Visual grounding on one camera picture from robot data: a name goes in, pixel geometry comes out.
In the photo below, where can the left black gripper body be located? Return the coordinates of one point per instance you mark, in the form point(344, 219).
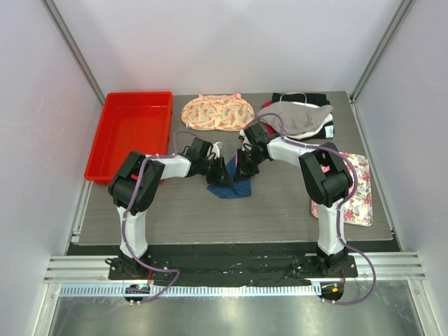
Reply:
point(209, 169)

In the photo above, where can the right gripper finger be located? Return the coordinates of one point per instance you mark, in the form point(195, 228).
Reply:
point(251, 170)
point(239, 169)

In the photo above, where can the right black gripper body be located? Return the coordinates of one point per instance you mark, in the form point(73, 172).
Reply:
point(252, 158)

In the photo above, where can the blue paper napkin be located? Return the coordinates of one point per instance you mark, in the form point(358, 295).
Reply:
point(239, 189)

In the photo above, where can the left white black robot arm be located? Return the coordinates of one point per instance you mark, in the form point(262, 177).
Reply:
point(134, 187)

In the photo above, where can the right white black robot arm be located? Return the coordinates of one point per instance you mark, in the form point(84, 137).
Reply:
point(326, 178)

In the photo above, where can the orange floral fabric mask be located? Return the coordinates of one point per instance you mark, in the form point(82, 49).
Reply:
point(229, 113)

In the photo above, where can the white folded cloth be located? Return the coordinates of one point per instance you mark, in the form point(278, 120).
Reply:
point(323, 131)

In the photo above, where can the black folded cloth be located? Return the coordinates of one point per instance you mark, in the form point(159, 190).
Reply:
point(308, 98)

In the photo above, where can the red plastic bin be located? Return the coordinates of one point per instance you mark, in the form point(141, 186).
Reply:
point(130, 121)

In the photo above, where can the floral rectangular tray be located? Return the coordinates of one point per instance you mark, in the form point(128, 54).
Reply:
point(358, 210)

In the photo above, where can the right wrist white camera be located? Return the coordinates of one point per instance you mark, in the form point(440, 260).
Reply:
point(244, 141)

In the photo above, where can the wrist white camera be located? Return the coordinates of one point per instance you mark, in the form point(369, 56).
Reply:
point(244, 141)
point(215, 151)

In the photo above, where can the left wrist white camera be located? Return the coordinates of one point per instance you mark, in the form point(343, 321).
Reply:
point(215, 151)

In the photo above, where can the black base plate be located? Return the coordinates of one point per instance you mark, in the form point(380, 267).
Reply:
point(223, 265)

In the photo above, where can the aluminium rail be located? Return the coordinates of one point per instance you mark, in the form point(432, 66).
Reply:
point(134, 290)

